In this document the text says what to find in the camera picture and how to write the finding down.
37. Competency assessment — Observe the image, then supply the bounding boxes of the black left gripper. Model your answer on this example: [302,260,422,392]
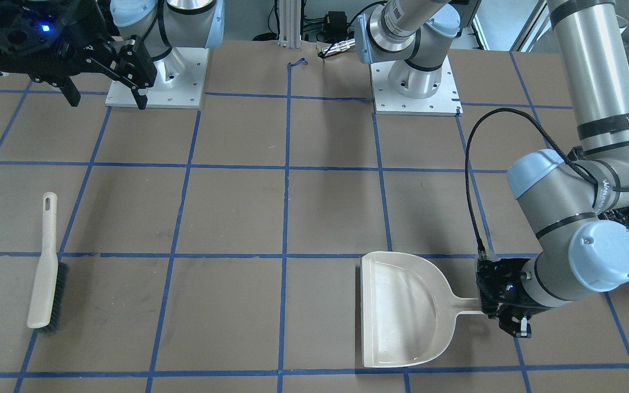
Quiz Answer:
[475,257,533,338]

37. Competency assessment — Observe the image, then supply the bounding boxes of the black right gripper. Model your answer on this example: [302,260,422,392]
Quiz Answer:
[0,1,157,110]

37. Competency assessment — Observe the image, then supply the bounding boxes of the beige plastic dustpan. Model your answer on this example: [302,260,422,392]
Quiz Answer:
[360,251,482,368]

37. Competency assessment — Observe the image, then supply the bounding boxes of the beige hand brush black bristles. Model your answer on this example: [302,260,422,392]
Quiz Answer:
[27,192,68,334]

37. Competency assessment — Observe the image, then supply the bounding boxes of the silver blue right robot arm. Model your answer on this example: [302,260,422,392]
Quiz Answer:
[0,1,224,110]

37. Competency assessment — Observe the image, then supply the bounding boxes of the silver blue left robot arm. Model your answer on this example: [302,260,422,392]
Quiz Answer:
[468,1,629,338]

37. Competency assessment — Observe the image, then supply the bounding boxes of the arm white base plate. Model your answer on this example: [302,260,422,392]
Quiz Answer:
[105,45,210,110]
[370,57,464,116]

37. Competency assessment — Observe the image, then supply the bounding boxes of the black left wrist camera cable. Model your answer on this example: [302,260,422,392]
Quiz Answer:
[465,33,629,260]

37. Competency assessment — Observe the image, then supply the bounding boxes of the aluminium frame post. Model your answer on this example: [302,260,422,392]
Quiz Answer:
[276,0,303,50]

